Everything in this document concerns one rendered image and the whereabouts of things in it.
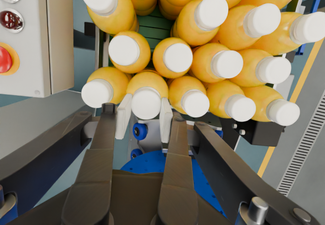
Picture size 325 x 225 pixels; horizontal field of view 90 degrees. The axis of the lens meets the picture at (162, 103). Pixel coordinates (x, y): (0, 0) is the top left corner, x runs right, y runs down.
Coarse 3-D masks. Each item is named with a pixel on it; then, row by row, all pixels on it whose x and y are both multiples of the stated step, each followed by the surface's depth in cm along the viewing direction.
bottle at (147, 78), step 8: (144, 72) 26; (152, 72) 27; (136, 80) 24; (144, 80) 24; (152, 80) 24; (160, 80) 25; (128, 88) 25; (136, 88) 23; (144, 88) 22; (152, 88) 22; (160, 88) 24; (160, 96) 22; (168, 96) 27
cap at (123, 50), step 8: (112, 40) 21; (120, 40) 21; (128, 40) 21; (112, 48) 21; (120, 48) 22; (128, 48) 22; (136, 48) 22; (112, 56) 22; (120, 56) 22; (128, 56) 22; (136, 56) 22; (120, 64) 22; (128, 64) 22
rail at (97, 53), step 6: (96, 30) 33; (102, 30) 35; (96, 36) 33; (102, 36) 35; (96, 42) 33; (102, 42) 35; (96, 48) 34; (102, 48) 36; (96, 54) 34; (102, 54) 36; (96, 60) 34; (102, 60) 37; (96, 66) 35; (102, 66) 37
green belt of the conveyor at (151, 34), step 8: (144, 16) 40; (152, 16) 40; (160, 16) 40; (144, 24) 40; (152, 24) 40; (160, 24) 41; (168, 24) 41; (144, 32) 41; (152, 32) 41; (160, 32) 41; (168, 32) 41; (152, 40) 41; (160, 40) 42; (152, 48) 42; (112, 64) 42; (152, 64) 43
